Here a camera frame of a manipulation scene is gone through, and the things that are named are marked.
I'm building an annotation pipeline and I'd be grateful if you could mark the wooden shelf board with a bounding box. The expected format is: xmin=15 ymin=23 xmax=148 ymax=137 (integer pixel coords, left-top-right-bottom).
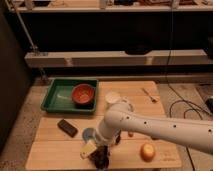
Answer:
xmin=25 ymin=49 xmax=213 ymax=68

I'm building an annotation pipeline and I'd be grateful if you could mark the red bowl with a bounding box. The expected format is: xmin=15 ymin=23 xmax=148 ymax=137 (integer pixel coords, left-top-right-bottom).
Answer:
xmin=71 ymin=84 xmax=95 ymax=105

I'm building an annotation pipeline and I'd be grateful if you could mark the white plastic cup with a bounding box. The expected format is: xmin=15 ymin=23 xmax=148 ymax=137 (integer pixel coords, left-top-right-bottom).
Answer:
xmin=105 ymin=92 xmax=121 ymax=107

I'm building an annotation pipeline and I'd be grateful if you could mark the yellow apple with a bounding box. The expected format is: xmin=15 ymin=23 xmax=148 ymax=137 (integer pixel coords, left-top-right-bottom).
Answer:
xmin=140 ymin=143 xmax=155 ymax=162

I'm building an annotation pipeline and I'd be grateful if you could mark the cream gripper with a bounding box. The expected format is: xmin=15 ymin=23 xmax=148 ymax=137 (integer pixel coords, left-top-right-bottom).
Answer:
xmin=80 ymin=140 xmax=97 ymax=159

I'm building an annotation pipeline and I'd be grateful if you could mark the blue clear plastic cup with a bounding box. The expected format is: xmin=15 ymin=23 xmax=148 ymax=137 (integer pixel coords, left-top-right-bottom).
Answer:
xmin=82 ymin=128 xmax=96 ymax=142

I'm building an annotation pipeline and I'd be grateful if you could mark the black floor cable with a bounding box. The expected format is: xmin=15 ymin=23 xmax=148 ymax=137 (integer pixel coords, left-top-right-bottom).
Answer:
xmin=168 ymin=99 xmax=213 ymax=171

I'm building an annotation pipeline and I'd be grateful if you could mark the black rectangular block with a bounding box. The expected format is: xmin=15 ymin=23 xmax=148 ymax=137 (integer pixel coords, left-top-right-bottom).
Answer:
xmin=57 ymin=119 xmax=78 ymax=137

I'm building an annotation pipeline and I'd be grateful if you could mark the dark grape bunch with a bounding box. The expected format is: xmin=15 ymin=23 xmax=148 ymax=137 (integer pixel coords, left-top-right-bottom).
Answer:
xmin=89 ymin=146 xmax=109 ymax=169

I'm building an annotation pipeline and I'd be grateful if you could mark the green plastic tray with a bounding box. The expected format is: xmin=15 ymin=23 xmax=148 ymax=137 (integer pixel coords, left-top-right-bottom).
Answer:
xmin=41 ymin=78 xmax=99 ymax=115

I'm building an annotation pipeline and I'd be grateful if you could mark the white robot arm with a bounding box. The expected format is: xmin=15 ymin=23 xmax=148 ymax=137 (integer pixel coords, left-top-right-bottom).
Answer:
xmin=80 ymin=102 xmax=213 ymax=159

